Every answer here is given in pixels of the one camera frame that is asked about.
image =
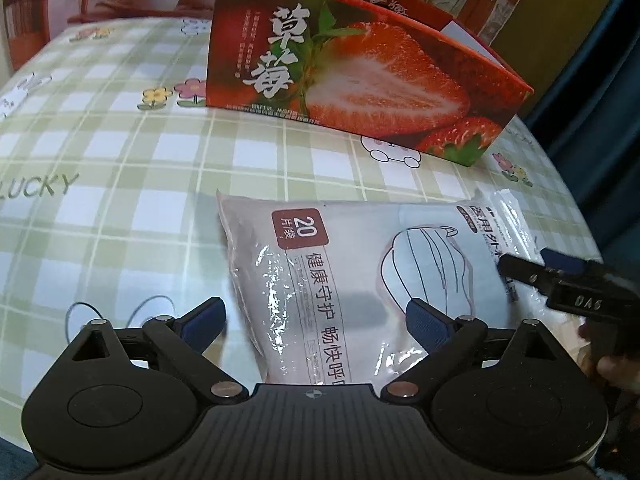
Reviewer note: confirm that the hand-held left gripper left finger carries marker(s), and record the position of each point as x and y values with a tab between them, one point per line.
202	322

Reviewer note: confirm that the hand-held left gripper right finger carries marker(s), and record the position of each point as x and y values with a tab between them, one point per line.
425	327

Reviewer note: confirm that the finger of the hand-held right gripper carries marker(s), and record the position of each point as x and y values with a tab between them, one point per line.
530	272

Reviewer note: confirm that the white face mask packet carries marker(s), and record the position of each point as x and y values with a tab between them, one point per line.
350	280

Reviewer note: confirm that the red strawberry print cardboard box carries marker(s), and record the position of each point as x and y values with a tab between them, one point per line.
360	70

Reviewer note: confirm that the person's right hand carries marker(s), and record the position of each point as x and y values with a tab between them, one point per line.
617	372

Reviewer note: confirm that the green checked bunny tablecloth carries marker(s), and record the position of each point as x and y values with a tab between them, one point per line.
115	200

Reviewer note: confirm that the blue clothing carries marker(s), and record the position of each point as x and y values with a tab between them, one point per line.
17	460

